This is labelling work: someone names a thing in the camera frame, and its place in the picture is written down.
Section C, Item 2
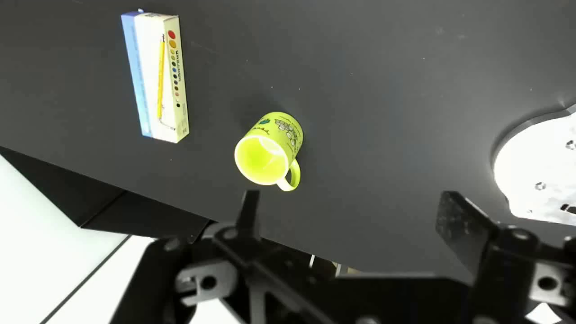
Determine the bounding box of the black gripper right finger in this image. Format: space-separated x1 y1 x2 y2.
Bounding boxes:
433 189 500 284

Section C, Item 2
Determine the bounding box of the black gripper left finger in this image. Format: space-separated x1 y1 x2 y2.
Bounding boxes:
235 189 262 241

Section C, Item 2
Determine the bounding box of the white and blue pencil box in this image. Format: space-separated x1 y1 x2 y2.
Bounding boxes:
118 7 192 145

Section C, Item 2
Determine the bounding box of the yellow-green mug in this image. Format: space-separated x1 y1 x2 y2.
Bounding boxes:
232 109 306 194

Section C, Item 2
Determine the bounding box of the silver metal mounting plate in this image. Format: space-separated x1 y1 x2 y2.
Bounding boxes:
489 102 576 228

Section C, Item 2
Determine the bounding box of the white desk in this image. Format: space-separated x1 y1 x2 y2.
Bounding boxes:
0 153 158 324

